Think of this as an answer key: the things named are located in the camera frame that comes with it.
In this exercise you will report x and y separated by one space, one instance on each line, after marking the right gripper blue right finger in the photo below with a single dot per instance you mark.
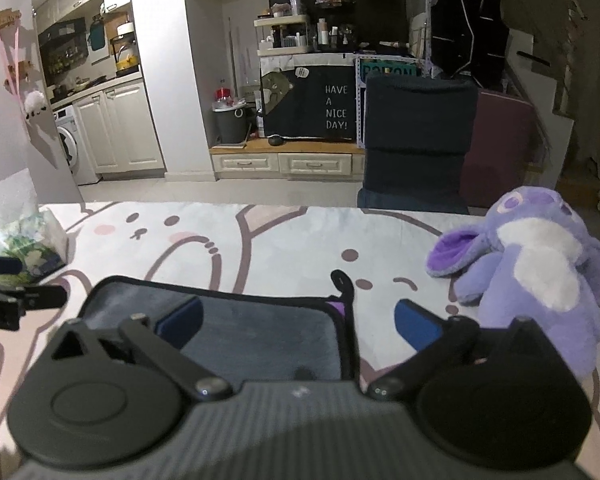
416 325

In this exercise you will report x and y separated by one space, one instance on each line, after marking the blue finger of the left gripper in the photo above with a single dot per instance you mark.
41 297
0 264

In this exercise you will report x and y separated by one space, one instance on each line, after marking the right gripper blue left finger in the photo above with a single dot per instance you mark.
179 324

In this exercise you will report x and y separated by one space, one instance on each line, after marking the purple and grey towel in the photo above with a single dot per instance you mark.
245 337

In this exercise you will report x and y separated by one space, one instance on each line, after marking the green floral tissue pack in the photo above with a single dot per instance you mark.
29 232

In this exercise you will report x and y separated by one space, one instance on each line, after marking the cartoon bunny table cloth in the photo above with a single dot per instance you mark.
267 250

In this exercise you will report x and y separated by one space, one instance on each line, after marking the purple plush toy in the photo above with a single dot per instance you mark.
531 255

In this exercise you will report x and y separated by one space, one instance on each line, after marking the white washing machine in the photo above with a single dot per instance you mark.
78 159

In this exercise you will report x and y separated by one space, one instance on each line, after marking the white kitchen cabinet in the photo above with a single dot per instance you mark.
118 130

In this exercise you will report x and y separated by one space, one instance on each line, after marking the dark blue chair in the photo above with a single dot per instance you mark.
417 133

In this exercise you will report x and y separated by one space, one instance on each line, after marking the white drawer cabinet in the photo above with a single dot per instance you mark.
296 160

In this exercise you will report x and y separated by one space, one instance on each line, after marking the dark grey trash bin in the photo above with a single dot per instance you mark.
233 124

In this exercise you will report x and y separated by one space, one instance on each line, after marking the maroon cushioned panel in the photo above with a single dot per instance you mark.
503 128

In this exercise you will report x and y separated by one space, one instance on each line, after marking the black have a nice day cloth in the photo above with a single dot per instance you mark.
310 103

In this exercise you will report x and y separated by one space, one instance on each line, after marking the green paton sign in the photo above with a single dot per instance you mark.
366 65

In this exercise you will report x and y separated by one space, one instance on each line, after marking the black hanging garment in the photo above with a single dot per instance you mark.
470 37

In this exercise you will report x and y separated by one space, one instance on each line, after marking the cream tiered shelf rack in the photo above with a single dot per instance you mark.
283 35

